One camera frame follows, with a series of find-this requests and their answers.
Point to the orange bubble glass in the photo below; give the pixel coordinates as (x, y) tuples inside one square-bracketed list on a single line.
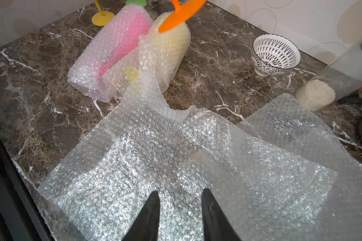
[(182, 13)]

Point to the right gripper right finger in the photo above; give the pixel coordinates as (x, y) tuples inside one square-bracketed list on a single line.
[(215, 224)]

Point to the pink bubble wrapped glass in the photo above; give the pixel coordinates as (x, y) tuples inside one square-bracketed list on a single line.
[(112, 43)]

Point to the green wine glass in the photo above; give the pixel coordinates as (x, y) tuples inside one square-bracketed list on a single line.
[(137, 2)]

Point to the clear bubble wrap sheet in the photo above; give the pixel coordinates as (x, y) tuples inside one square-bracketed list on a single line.
[(313, 183), (144, 146)]

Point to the white sink strainer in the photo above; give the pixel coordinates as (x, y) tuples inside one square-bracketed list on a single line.
[(274, 55)]

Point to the yellow bubble glass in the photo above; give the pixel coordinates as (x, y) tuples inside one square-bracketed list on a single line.
[(164, 51)]

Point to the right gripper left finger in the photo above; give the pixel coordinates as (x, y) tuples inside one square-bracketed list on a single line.
[(146, 225)]

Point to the beige bubble glass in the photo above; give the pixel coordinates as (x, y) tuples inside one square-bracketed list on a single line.
[(101, 18)]

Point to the clear jar with powder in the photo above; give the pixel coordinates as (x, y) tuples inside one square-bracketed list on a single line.
[(337, 80)]

